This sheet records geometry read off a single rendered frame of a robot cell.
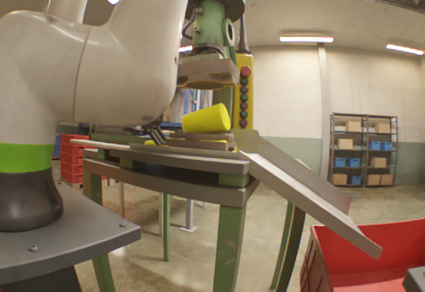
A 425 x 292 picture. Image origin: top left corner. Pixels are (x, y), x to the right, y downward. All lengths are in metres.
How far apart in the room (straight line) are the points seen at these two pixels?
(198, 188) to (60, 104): 0.25
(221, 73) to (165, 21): 0.25
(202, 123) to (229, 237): 0.26
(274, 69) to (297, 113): 1.51
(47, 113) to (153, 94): 0.13
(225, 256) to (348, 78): 6.20
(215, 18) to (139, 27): 0.35
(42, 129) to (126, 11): 0.17
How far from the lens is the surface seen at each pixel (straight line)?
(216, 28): 0.55
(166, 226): 1.56
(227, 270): 0.39
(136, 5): 0.26
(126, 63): 0.22
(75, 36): 0.23
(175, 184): 0.36
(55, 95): 0.23
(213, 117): 0.45
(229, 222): 0.33
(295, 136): 5.66
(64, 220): 0.26
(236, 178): 0.32
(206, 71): 0.47
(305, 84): 5.97
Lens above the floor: 1.03
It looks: 3 degrees up
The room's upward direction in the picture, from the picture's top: 4 degrees clockwise
